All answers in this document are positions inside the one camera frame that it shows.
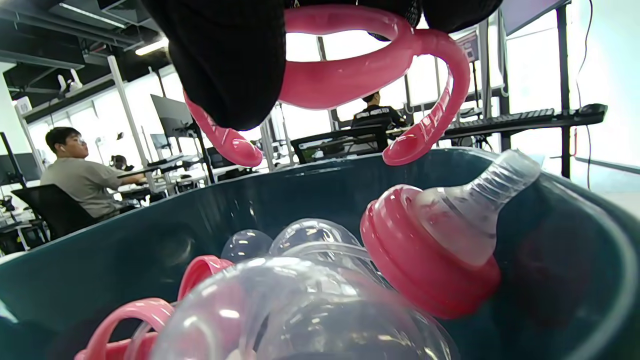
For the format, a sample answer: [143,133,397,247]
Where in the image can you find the white metal pillar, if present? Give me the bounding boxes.
[106,54,158,193]

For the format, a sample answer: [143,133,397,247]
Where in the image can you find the black rolling workstation stand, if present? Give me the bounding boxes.
[387,2,609,181]

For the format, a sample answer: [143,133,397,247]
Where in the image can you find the pink bottle handle ring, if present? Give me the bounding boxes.
[182,4,472,168]
[74,297,176,360]

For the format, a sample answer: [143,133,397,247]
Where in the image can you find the long ceiling light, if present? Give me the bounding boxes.
[59,2,128,29]
[134,37,171,57]

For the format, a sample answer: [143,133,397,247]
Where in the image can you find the clear dome bottle cap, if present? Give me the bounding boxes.
[270,218,362,257]
[220,229,273,263]

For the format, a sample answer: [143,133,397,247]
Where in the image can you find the clear plastic baby bottle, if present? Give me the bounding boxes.
[150,242,461,360]

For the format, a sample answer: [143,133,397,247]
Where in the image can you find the teal plastic basin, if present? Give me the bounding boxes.
[0,147,640,360]

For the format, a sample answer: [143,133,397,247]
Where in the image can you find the black keyboard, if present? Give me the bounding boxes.
[442,108,557,135]

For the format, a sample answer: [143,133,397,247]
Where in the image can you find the person's right hand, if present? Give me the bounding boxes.
[140,0,503,132]

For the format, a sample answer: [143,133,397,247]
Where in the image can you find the black desk monitor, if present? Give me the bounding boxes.
[150,94,196,138]

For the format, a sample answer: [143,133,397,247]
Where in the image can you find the pink bottle screw collar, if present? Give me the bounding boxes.
[360,150,543,321]
[177,255,236,301]

